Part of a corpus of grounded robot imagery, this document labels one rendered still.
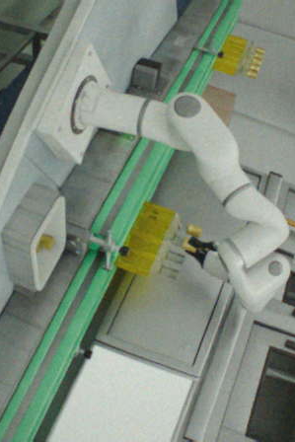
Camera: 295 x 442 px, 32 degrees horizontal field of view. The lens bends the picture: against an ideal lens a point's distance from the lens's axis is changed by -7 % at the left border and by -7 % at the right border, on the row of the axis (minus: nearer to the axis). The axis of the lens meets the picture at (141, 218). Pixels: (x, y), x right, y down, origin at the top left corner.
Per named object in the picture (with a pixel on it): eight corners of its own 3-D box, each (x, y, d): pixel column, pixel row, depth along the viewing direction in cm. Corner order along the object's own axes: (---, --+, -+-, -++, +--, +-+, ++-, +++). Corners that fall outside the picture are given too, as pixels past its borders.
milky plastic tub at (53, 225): (11, 282, 136) (39, 295, 135) (1, 233, 118) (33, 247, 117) (38, 234, 146) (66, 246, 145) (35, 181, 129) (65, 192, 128)
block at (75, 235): (59, 250, 150) (82, 258, 149) (58, 230, 143) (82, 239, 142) (65, 240, 153) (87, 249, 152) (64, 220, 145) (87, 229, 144)
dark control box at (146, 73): (130, 84, 185) (152, 90, 184) (132, 67, 179) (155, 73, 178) (138, 72, 190) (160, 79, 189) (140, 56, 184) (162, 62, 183)
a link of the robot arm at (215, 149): (219, 211, 120) (221, 187, 104) (163, 131, 127) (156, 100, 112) (253, 189, 120) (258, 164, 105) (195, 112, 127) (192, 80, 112)
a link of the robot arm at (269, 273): (258, 229, 136) (211, 260, 135) (266, 207, 115) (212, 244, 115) (290, 280, 131) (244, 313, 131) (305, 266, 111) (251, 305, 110)
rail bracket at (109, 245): (82, 261, 151) (123, 278, 149) (82, 226, 138) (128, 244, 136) (86, 254, 153) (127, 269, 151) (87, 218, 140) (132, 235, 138)
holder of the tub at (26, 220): (12, 290, 140) (36, 302, 139) (0, 232, 119) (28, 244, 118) (38, 245, 151) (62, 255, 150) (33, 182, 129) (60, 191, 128)
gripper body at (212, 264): (239, 274, 165) (210, 257, 168) (248, 257, 157) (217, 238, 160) (227, 291, 160) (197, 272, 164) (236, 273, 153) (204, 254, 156)
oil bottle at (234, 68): (195, 64, 229) (254, 84, 225) (197, 54, 225) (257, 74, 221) (198, 58, 232) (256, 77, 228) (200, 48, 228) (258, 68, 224)
